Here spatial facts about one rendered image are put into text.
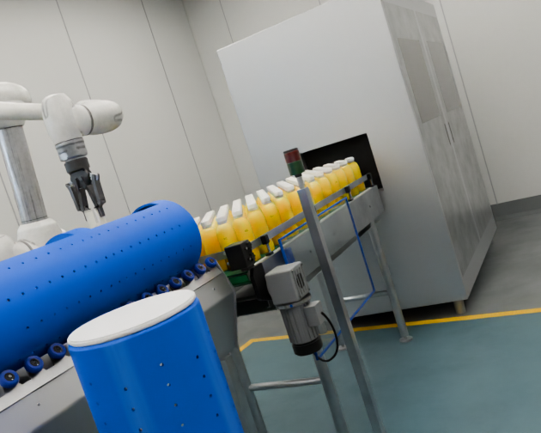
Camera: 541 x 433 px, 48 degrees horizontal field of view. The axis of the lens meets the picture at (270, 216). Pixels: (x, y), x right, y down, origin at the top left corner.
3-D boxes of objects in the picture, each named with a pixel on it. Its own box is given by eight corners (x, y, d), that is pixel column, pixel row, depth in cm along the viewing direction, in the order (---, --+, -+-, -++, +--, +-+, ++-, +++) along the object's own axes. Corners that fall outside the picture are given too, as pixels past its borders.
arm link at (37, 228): (17, 280, 240) (63, 264, 257) (41, 279, 230) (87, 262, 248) (-39, 88, 228) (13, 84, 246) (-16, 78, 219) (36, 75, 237)
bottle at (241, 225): (241, 263, 232) (226, 217, 230) (258, 257, 235) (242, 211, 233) (247, 264, 226) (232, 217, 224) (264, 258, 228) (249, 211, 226)
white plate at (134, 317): (216, 290, 123) (218, 295, 123) (164, 288, 146) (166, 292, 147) (88, 348, 108) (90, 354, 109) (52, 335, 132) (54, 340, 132)
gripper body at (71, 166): (57, 164, 191) (67, 192, 192) (75, 157, 187) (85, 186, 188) (74, 161, 198) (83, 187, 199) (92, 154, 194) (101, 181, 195)
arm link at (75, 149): (68, 139, 186) (75, 158, 186) (88, 136, 194) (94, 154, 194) (48, 148, 190) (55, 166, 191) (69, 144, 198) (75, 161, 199)
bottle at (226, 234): (230, 267, 231) (215, 222, 229) (247, 262, 229) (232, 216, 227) (226, 271, 224) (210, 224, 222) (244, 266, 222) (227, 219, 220)
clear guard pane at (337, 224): (317, 357, 235) (279, 240, 230) (373, 289, 303) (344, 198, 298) (318, 357, 234) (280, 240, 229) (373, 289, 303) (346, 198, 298)
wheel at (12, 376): (-8, 379, 137) (-5, 374, 136) (9, 370, 141) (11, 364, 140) (6, 393, 136) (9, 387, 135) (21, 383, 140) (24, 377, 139)
